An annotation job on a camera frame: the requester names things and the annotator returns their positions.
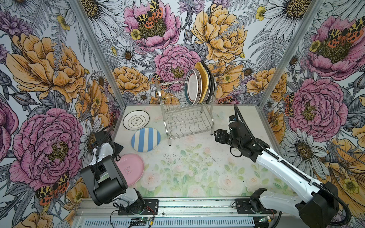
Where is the green red rimmed white plate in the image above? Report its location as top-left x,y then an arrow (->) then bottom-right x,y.
185,69 -> 197,105

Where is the yellow woven square tray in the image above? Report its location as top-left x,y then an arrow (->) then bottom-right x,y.
195,62 -> 210,104

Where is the white plate with colored dots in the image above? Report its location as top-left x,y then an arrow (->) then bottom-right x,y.
194,69 -> 202,104

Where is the orange sunburst white plate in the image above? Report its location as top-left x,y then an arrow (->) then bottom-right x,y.
206,68 -> 213,104

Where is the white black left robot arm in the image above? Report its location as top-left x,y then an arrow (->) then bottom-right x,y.
81,127 -> 145,214

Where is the pink round plate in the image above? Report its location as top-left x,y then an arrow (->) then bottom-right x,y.
116,154 -> 144,187

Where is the blue white striped plate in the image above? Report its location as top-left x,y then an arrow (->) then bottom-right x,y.
131,127 -> 161,153

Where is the white plate with black rings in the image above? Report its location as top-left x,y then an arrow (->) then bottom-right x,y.
123,110 -> 150,131

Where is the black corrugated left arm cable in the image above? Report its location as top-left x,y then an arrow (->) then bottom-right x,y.
92,125 -> 115,166

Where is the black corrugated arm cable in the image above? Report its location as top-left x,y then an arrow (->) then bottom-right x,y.
233,104 -> 352,227
92,125 -> 115,166

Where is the steel wire dish rack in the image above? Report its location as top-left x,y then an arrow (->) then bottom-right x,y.
155,80 -> 216,146

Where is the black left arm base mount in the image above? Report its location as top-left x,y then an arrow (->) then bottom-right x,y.
116,188 -> 159,216

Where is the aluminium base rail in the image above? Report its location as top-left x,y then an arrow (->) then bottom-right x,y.
76,196 -> 320,228

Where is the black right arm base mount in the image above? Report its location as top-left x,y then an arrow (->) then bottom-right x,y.
231,188 -> 277,215

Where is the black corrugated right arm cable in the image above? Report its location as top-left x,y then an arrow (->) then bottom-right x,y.
233,104 -> 352,227

